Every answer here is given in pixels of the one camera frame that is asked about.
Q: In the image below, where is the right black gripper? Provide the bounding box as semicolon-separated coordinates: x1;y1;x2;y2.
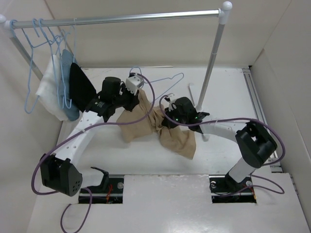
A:
162;105;189;129

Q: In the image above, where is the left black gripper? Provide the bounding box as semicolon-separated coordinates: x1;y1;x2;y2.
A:
113;84;139;112

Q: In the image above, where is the beige t shirt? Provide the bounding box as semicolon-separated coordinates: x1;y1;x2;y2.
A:
117;90;196;160

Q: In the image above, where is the light blue wire hanger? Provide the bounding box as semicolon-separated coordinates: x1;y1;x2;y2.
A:
129;66;185;100

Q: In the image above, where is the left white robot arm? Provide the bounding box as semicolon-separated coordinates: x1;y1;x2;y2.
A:
36;73;144;197

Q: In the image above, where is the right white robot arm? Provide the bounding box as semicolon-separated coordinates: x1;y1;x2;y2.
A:
160;94;277;192

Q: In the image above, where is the blue hanger with black garment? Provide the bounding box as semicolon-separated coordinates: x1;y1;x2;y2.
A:
55;25;77;63

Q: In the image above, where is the blue hanger with white garment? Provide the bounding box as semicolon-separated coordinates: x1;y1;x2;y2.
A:
34;18;64;109

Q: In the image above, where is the empty blue hanger far left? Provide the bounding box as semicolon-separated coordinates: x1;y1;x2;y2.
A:
9;19;49;114

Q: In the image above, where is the black hanging garment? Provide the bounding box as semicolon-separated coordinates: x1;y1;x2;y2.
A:
69;63;97;112

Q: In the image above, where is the blue hanging garment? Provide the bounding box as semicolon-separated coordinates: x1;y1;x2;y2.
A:
59;49;80;121

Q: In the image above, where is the white hanging garment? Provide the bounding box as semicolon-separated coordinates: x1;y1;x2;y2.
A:
36;55;68;121

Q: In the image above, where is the silver clothes rack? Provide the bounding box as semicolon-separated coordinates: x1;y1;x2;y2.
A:
0;1;233;110

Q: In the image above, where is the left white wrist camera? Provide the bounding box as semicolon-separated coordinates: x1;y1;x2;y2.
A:
125;73;144;95

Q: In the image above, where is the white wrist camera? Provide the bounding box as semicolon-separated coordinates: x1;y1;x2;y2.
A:
164;93;177;111
125;73;144;95

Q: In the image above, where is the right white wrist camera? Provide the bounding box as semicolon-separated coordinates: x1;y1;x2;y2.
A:
164;93;177;111

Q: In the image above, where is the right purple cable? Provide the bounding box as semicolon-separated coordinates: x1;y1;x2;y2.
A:
159;95;286;196

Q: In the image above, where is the aluminium rail right side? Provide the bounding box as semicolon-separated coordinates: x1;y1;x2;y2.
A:
242;68;283;173

